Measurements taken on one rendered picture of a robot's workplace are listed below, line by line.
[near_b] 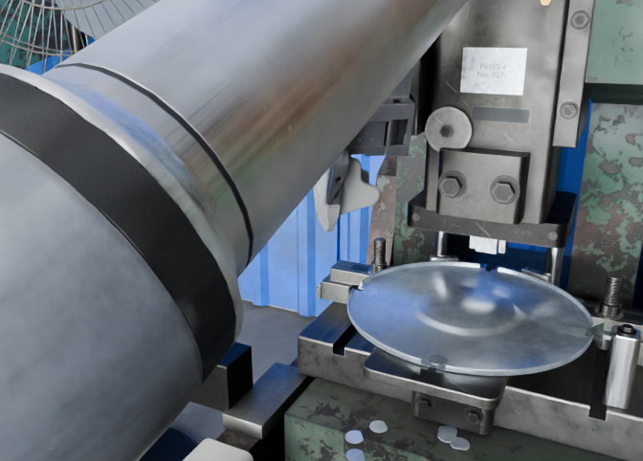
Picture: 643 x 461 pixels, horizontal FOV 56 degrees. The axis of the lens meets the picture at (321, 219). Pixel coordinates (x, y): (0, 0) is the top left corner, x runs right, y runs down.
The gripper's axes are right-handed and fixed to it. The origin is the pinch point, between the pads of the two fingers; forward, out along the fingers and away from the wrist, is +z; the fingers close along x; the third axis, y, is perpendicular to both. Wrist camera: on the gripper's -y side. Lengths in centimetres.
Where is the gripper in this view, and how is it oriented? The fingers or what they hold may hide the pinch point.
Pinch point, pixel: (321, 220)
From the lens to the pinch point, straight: 63.5
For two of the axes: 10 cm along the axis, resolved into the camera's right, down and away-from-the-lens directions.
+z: -0.6, 8.6, 5.1
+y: 9.7, -0.7, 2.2
